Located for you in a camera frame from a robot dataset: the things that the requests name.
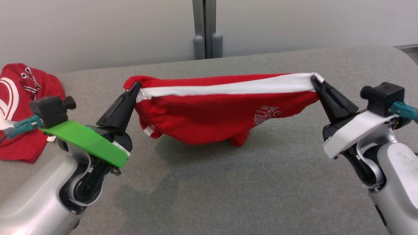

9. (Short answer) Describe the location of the red garment with white band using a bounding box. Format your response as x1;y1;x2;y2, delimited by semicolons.
123;72;324;147

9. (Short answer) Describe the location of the grey double frame post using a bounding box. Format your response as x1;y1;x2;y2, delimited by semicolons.
192;0;224;60

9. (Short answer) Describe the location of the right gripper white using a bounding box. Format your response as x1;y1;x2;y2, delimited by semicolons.
310;75;399;160

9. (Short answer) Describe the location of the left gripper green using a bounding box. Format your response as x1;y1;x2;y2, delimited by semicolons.
39;81;142;169

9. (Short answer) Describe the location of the red Bulls jersey white trim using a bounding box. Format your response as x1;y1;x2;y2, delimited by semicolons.
0;63;66;164

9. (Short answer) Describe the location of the left arm teal-plug cable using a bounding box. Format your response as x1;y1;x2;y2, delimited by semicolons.
0;115;43;144

